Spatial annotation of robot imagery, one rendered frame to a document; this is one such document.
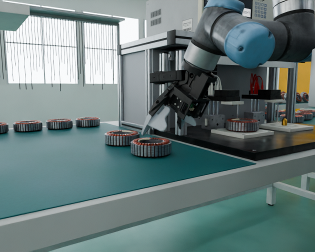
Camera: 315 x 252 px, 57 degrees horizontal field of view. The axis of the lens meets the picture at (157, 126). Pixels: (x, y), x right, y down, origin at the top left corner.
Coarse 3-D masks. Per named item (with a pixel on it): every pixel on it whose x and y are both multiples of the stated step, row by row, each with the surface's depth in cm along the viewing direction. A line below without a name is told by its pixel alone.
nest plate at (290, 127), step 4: (260, 124) 116; (264, 124) 116; (268, 124) 116; (272, 124) 116; (276, 124) 116; (280, 124) 116; (288, 124) 116; (292, 124) 116; (296, 124) 116; (300, 124) 116; (268, 128) 112; (272, 128) 110; (276, 128) 109; (280, 128) 107; (284, 128) 106; (288, 128) 105; (292, 128) 105; (296, 128) 106; (300, 128) 107; (304, 128) 109; (308, 128) 110; (312, 128) 112
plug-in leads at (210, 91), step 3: (216, 75) 111; (219, 78) 111; (219, 81) 111; (210, 84) 108; (219, 84) 111; (210, 87) 108; (216, 87) 109; (219, 87) 111; (210, 90) 109; (207, 93) 113; (210, 93) 109; (213, 93) 113
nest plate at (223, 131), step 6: (216, 132) 101; (222, 132) 99; (228, 132) 97; (234, 132) 96; (240, 132) 96; (246, 132) 96; (252, 132) 96; (258, 132) 96; (264, 132) 96; (270, 132) 98
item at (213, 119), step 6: (204, 114) 113; (210, 114) 113; (216, 114) 113; (222, 114) 113; (204, 120) 112; (210, 120) 109; (216, 120) 111; (222, 120) 113; (204, 126) 112; (210, 126) 110; (216, 126) 111; (222, 126) 113
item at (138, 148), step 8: (136, 144) 76; (144, 144) 75; (152, 144) 75; (160, 144) 76; (168, 144) 77; (136, 152) 76; (144, 152) 75; (152, 152) 74; (160, 152) 75; (168, 152) 77
